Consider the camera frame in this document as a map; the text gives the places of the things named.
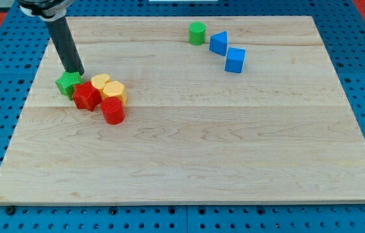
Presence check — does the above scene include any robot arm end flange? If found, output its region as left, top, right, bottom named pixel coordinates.
left=17, top=0, right=75, bottom=21

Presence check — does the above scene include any red star block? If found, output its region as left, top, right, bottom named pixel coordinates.
left=72, top=82, right=102, bottom=111

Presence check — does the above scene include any green star block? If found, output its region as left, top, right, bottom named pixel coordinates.
left=55, top=71, right=82, bottom=100

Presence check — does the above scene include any light wooden board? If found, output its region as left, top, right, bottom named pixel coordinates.
left=0, top=16, right=365, bottom=206

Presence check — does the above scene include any red cylinder block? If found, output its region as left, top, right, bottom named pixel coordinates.
left=100, top=97, right=125, bottom=125

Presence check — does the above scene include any yellow hexagon block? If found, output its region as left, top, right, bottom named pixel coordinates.
left=101, top=81, right=127, bottom=105

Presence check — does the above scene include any blue cube block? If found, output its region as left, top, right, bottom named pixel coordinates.
left=225, top=47, right=246, bottom=73

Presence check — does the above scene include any blue triangle block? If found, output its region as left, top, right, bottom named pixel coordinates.
left=209, top=31, right=228, bottom=56

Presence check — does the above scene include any green cylinder block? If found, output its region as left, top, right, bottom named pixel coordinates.
left=188, top=21, right=206, bottom=45

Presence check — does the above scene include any yellow heart block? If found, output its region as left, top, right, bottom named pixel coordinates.
left=91, top=74, right=111, bottom=92

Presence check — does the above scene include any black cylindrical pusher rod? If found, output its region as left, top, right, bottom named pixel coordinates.
left=45, top=16, right=84, bottom=75

